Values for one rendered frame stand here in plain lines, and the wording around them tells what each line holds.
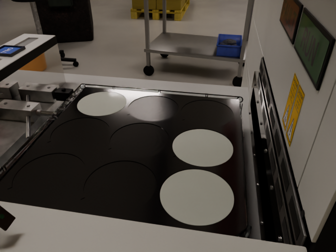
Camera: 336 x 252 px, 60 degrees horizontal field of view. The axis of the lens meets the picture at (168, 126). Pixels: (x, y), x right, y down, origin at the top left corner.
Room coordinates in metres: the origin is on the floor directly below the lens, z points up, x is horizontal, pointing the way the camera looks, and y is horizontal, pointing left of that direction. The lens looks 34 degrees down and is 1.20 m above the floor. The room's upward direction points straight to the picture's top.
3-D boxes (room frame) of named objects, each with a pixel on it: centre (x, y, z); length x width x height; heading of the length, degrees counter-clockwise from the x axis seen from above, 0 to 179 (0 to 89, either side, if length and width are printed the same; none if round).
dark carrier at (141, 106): (0.40, 0.05, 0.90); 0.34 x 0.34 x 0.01; 80
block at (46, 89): (0.58, 0.29, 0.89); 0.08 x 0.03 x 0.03; 80
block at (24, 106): (0.50, 0.30, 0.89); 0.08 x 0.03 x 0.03; 80
